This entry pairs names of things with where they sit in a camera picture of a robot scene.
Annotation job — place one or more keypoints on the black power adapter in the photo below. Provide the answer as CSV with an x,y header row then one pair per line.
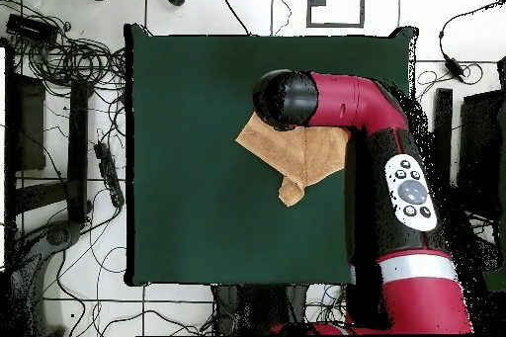
x,y
454,67

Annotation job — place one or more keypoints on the black floor bar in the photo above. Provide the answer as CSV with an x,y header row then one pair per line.
x,y
77,147
442,131

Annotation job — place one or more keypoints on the grey curved stand base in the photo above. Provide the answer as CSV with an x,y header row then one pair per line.
x,y
59,236

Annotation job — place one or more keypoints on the black rectangular box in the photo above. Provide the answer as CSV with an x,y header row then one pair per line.
x,y
29,28

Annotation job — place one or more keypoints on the grey square floor frame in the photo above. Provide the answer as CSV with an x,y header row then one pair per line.
x,y
336,25

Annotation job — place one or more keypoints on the dark green table cloth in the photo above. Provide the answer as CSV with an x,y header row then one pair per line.
x,y
189,115

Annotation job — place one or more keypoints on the dark flat panel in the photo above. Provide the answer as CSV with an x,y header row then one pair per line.
x,y
31,127
480,147

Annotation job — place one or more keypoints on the black stand column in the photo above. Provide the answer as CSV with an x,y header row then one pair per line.
x,y
257,309

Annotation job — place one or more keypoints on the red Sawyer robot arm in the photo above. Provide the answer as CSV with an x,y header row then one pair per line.
x,y
348,100

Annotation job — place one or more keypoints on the tan terry towel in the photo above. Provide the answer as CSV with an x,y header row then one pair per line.
x,y
300,155

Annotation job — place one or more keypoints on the black power strip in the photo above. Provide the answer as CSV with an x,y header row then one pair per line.
x,y
107,173

